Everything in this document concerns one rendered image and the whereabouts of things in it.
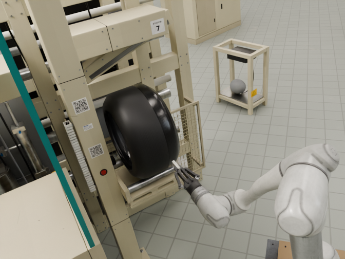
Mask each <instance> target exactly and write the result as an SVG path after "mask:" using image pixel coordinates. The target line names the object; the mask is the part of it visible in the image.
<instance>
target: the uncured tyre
mask: <svg viewBox="0 0 345 259"><path fill-rule="evenodd" d="M103 115H104V119H105V123H106V126H107V129H108V132H109V135H110V137H111V140H112V142H113V144H114V147H115V149H116V151H117V153H118V155H119V156H120V158H121V160H122V162H123V164H124V165H125V167H126V168H127V170H128V171H129V173H130V174H131V175H132V176H134V177H137V178H140V179H146V178H149V177H151V176H153V175H155V174H157V173H159V172H162V171H164V170H166V169H168V168H170V167H172V162H171V161H173V160H174V161H175V162H176V161H177V159H178V156H179V152H180V142H179V136H178V132H177V129H176V125H175V123H174V120H173V118H172V116H171V113H170V111H169V109H168V107H167V106H166V104H165V102H164V101H163V99H162V98H161V97H160V95H159V94H158V93H157V92H156V91H155V90H154V89H153V88H151V87H149V86H147V85H145V84H134V85H132V86H129V87H126V88H123V89H120V90H117V91H115V92H112V93H110V94H109V95H108V96H107V97H106V99H105V101H104V103H103Z"/></svg>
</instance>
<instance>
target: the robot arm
mask: <svg viewBox="0 0 345 259"><path fill-rule="evenodd" d="M339 159H340V158H339V154H338V153H337V151H336V150H335V149H334V148H333V147H332V146H331V145H329V144H325V143H321V144H313V145H309V146H306V147H304V148H302V149H300V150H298V151H296V152H294V153H292V154H290V155H289V156H287V157H286V158H285V159H283V160H282V161H280V162H279V163H278V164H277V165H276V166H274V167H273V168H272V169H271V170H269V171H268V172H267V173H266V174H264V175H263V176H261V177H260V178H259V179H257V180H256V181H255V182H254V183H253V185H252V187H251V188H250V189H249V190H247V191H245V190H243V189H238V190H235V191H231V192H228V193H227V194H224V195H221V196H217V195H212V194H211V193H210V192H209V191H208V189H207V188H206V187H205V186H202V185H201V183H200V182H199V181H198V180H199V179H200V175H198V174H196V173H194V172H193V171H191V170H190V169H188V168H187V167H184V168H182V167H181V166H180V165H178V164H177V163H176V162H175V161H174V160H173V161H171V162H172V165H173V167H174V170H175V178H176V181H177V183H178V187H179V189H181V188H184V189H185V190H186V191H187V192H188V193H189V194H190V196H191V199H192V200H193V202H194V203H195V204H196V206H197V207H198V209H199V211H200V213H201V214H202V216H203V217H204V218H205V219H206V220H207V221H208V222H209V223H210V224H211V225H212V226H214V227H215V228H218V229H220V228H223V227H225V226H226V225H227V224H228V223H229V220H230V216H234V215H238V214H242V213H244V212H246V211H247V210H248V209H249V208H250V207H251V205H252V202H253V201H255V200H257V199H258V198H260V197H261V196H262V195H264V194H265V193H267V192H270V191H273V190H277V189H278V191H277V194H276V199H275V205H274V211H275V217H276V221H277V223H278V225H279V227H280V228H281V229H282V230H283V231H284V232H286V233H287V234H289V236H290V243H291V251H292V258H293V259H340V257H339V255H338V253H337V251H336V250H335V248H334V247H333V246H332V245H330V244H328V243H326V242H324V241H322V230H323V228H324V227H325V224H326V218H327V209H328V191H329V190H328V184H329V180H330V177H331V172H332V171H334V170H336V168H337V167H338V165H339ZM182 173H183V174H182ZM183 175H184V176H185V177H184V176H183ZM190 175H191V176H192V177H193V178H192V177H191V176H190ZM178 176H179V177H180V178H181V179H182V181H183V182H184V185H182V184H181V181H180V179H179V177H178Z"/></svg>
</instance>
